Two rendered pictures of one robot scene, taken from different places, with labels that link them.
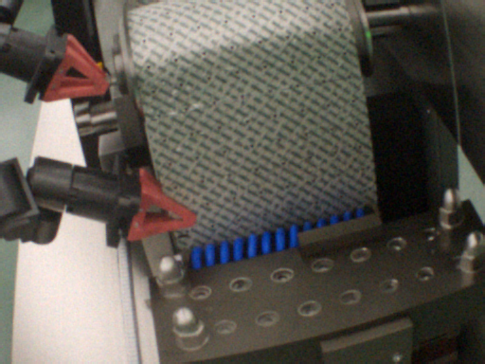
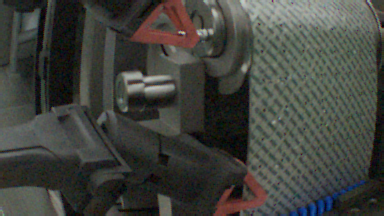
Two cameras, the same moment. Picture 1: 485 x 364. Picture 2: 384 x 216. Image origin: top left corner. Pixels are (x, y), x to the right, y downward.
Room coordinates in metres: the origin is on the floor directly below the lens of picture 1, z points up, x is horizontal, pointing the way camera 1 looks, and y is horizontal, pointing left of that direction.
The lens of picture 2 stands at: (0.06, 0.46, 1.43)
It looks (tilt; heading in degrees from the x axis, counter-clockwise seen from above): 17 degrees down; 337
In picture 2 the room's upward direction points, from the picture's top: straight up
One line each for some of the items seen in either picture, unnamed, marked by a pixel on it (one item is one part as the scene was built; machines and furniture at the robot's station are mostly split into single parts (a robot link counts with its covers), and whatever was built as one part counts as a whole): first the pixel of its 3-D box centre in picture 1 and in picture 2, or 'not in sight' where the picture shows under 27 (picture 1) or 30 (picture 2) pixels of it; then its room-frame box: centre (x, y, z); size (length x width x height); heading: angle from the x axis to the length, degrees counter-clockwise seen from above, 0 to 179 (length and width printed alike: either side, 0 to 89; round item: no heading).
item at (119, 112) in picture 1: (134, 198); (167, 198); (0.90, 0.13, 1.05); 0.06 x 0.05 x 0.31; 92
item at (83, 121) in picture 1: (84, 118); (129, 90); (0.90, 0.17, 1.18); 0.04 x 0.02 x 0.04; 2
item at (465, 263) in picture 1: (474, 248); not in sight; (0.65, -0.24, 1.05); 0.04 x 0.04 x 0.04
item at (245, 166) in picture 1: (270, 169); (325, 149); (0.81, -0.03, 1.11); 0.23 x 0.01 x 0.18; 92
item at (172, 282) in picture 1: (170, 273); not in sight; (0.74, 0.10, 1.05); 0.04 x 0.04 x 0.04
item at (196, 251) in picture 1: (285, 242); (320, 210); (0.79, -0.03, 1.03); 0.21 x 0.04 x 0.03; 92
